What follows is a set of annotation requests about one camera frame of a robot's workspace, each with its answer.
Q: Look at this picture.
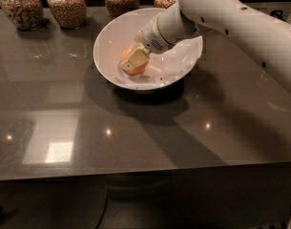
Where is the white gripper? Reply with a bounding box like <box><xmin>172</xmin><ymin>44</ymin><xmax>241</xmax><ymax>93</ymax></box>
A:
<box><xmin>119</xmin><ymin>15</ymin><xmax>172</xmax><ymax>73</ymax></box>

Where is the orange fruit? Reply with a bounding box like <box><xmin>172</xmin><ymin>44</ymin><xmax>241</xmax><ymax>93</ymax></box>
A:
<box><xmin>119</xmin><ymin>45</ymin><xmax>150</xmax><ymax>76</ymax></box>

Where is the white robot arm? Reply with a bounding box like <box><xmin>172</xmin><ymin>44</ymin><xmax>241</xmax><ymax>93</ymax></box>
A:
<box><xmin>120</xmin><ymin>0</ymin><xmax>291</xmax><ymax>93</ymax></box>

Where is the white tilted bowl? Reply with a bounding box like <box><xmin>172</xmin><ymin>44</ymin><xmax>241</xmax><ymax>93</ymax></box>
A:
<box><xmin>94</xmin><ymin>8</ymin><xmax>203</xmax><ymax>92</ymax></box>

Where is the glass jar of dark seeds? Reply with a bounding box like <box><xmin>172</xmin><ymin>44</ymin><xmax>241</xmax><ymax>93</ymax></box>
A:
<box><xmin>103</xmin><ymin>0</ymin><xmax>141</xmax><ymax>19</ymax></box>

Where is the glass jar of grains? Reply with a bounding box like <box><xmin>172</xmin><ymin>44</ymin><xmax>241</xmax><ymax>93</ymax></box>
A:
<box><xmin>47</xmin><ymin>0</ymin><xmax>87</xmax><ymax>30</ymax></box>

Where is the glass jar of nuts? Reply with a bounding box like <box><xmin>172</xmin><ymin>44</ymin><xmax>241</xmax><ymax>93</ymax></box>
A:
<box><xmin>0</xmin><ymin>0</ymin><xmax>44</xmax><ymax>31</ymax></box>

